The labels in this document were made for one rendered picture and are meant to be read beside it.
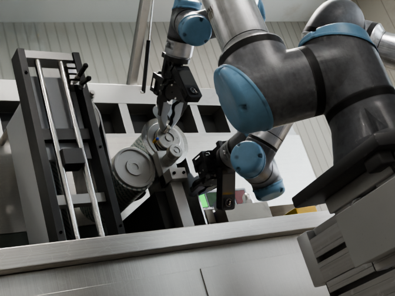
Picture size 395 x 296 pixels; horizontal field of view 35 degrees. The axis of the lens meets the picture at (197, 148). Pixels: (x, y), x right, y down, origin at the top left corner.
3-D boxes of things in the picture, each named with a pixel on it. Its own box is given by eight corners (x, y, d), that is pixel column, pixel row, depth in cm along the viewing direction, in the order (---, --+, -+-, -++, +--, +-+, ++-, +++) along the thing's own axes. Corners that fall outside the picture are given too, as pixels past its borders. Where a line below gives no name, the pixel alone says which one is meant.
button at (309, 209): (298, 216, 150) (295, 207, 151) (281, 226, 156) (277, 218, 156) (318, 214, 155) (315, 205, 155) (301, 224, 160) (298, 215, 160)
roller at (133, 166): (120, 188, 160) (109, 147, 164) (83, 225, 179) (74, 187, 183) (160, 185, 167) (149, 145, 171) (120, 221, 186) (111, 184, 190)
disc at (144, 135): (147, 164, 168) (137, 116, 174) (147, 164, 168) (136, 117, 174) (193, 164, 176) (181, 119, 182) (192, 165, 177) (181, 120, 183)
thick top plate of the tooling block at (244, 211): (230, 225, 168) (223, 205, 171) (161, 272, 197) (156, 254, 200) (274, 220, 178) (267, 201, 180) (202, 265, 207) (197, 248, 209)
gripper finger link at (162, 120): (154, 125, 177) (162, 94, 174) (165, 133, 172) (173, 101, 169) (145, 124, 175) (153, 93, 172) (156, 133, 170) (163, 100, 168)
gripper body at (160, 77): (171, 93, 177) (179, 51, 174) (187, 103, 171) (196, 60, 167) (148, 92, 173) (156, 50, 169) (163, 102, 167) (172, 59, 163)
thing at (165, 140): (168, 153, 171) (151, 132, 171) (164, 157, 172) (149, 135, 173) (185, 142, 176) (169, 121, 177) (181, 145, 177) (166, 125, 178)
